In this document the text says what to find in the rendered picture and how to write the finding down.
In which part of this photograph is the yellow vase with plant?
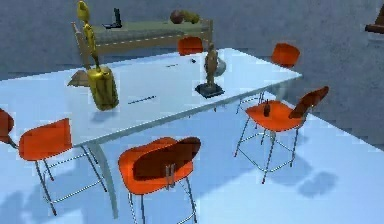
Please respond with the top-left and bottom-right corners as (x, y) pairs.
(76, 0), (120, 112)

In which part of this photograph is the brown wooden shelf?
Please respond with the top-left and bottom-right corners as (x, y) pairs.
(364, 2), (384, 35)

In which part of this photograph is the brown figure statue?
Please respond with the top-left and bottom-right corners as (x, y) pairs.
(194, 42), (225, 99)

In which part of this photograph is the brown paper bag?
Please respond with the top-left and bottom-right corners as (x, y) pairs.
(67, 69), (91, 88)

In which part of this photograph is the black laptop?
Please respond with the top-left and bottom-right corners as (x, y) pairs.
(102, 7), (123, 30)

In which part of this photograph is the yellow-green pillow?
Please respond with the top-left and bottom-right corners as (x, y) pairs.
(182, 10), (201, 25)

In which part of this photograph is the white dining table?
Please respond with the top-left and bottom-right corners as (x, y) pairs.
(0, 47), (304, 220)

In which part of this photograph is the brown ball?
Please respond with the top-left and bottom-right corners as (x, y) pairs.
(169, 9), (185, 25)

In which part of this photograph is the orange chair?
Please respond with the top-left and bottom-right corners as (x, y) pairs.
(176, 36), (204, 57)
(117, 136), (202, 224)
(0, 108), (18, 150)
(233, 85), (330, 185)
(18, 117), (108, 217)
(270, 42), (301, 69)

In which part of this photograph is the grey round bowl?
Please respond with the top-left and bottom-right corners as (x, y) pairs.
(213, 57), (227, 78)

